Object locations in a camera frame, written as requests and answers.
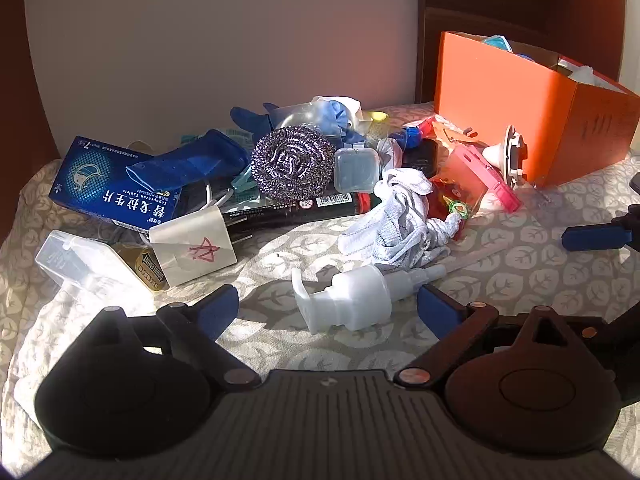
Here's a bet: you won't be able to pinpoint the teal packet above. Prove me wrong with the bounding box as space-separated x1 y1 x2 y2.
481 34 514 54

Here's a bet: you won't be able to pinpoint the small clear plastic case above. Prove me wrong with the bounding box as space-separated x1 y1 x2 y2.
333 147 380 194

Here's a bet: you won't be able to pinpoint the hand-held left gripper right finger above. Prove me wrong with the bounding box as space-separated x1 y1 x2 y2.
394 284 609 392

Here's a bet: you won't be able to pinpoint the dark blue rubber glove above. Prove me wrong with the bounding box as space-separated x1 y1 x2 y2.
230 103 281 137

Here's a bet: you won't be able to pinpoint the clear plastic bag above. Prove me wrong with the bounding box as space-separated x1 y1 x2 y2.
272 102 327 132

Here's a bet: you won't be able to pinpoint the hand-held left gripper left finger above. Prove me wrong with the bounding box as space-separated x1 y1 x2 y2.
124 284 262 387

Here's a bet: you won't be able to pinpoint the pink clothes peg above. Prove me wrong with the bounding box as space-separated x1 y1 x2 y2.
451 144 524 214

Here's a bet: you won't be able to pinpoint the teal clothes peg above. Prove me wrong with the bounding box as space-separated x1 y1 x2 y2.
226 166 259 197

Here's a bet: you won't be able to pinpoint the white grey striped cloth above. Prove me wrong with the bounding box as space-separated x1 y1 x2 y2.
338 168 464 269

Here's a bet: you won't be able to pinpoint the blue medicine box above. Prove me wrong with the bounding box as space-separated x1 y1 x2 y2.
48 135 182 226

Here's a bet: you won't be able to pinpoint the clear rectangular plastic box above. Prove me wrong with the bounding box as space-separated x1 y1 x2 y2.
34 229 157 307

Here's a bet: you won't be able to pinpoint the white crumpled paper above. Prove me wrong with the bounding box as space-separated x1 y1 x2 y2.
556 57 617 89

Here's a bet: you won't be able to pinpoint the dark blue foil pouch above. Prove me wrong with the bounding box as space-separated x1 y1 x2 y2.
125 129 251 194

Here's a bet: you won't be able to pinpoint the white cable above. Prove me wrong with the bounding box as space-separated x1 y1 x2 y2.
199 182 237 212

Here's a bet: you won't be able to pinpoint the steel wool scourer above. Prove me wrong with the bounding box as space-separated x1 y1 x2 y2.
249 126 337 199

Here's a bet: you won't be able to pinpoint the gold label packet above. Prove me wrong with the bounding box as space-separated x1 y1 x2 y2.
107 242 172 291

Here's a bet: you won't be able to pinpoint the red snack packet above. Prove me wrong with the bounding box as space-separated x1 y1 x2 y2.
429 147 489 227

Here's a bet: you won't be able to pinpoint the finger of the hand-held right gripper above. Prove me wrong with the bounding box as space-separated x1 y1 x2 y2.
561 212 640 252

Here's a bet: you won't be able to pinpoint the orange cardboard box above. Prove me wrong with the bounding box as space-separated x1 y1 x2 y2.
433 31 640 189

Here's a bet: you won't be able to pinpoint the white charger plug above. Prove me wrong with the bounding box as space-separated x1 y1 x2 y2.
148 207 239 289

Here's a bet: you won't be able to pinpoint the light blue white cloth bundle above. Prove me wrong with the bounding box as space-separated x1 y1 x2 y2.
312 94 367 142

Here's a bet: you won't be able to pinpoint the white pump dispenser head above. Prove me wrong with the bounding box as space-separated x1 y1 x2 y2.
291 264 447 334

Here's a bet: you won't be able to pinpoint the black tube with barcode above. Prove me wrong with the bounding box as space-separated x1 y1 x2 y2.
222 191 384 234

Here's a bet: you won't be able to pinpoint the white round plastic fitting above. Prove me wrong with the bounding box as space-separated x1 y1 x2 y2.
481 124 529 189

